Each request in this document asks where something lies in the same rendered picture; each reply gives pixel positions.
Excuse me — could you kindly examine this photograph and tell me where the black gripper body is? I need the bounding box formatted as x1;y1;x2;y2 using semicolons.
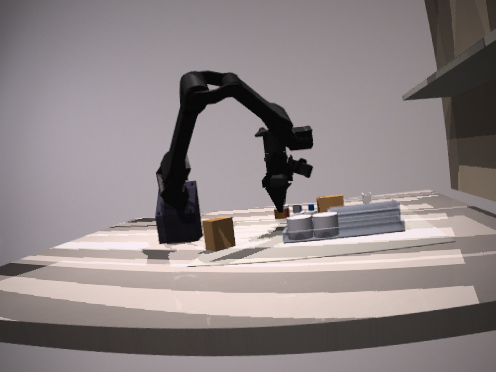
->
262;151;293;188

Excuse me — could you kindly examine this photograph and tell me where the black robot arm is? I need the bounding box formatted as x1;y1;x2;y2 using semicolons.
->
156;70;313;209

